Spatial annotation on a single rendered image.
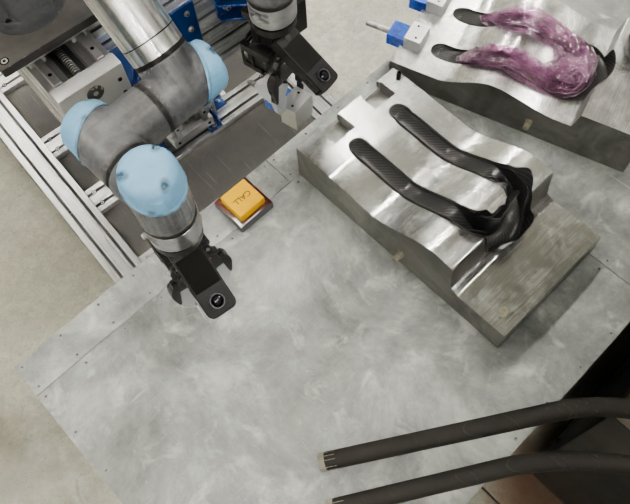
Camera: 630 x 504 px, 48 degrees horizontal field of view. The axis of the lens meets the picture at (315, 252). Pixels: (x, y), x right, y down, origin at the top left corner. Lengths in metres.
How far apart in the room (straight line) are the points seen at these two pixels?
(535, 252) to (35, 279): 1.59
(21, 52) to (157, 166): 0.59
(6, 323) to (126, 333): 1.07
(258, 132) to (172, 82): 1.27
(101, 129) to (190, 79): 0.13
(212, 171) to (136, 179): 1.30
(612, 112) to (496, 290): 0.40
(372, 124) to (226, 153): 0.88
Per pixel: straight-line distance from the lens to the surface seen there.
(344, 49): 2.63
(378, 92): 1.42
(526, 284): 1.25
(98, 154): 0.90
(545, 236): 1.30
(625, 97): 1.44
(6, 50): 1.39
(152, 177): 0.83
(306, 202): 1.36
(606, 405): 1.15
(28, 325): 2.31
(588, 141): 1.44
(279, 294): 1.28
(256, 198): 1.33
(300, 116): 1.30
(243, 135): 2.18
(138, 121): 0.91
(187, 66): 0.93
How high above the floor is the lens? 1.98
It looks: 65 degrees down
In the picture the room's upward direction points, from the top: 6 degrees counter-clockwise
